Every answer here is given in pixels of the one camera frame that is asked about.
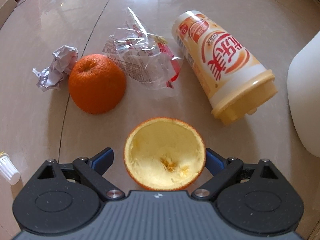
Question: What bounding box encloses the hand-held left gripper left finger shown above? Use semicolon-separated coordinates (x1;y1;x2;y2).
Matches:
37;147;125;202

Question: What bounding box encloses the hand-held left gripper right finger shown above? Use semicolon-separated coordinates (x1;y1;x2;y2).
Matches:
191;148;279;202

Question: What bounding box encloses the hollowed orange peel half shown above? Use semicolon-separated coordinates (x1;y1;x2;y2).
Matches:
124;117;207;190

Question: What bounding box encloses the clear plastic wrapper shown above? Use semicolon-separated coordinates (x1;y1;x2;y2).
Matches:
102;7;184;90

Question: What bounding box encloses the white trash bin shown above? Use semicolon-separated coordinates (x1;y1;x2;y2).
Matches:
287;29;320;158

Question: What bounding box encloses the orange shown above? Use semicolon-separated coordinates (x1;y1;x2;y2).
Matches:
68;54;127;115

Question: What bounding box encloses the white ribbed plastic piece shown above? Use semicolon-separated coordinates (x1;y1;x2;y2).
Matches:
0;152;20;185

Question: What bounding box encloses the milk tea cup yellow lid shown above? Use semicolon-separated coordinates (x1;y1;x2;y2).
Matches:
171;10;278;126

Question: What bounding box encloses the crumpled paper ball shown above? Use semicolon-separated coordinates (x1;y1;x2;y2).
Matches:
32;45;78;92

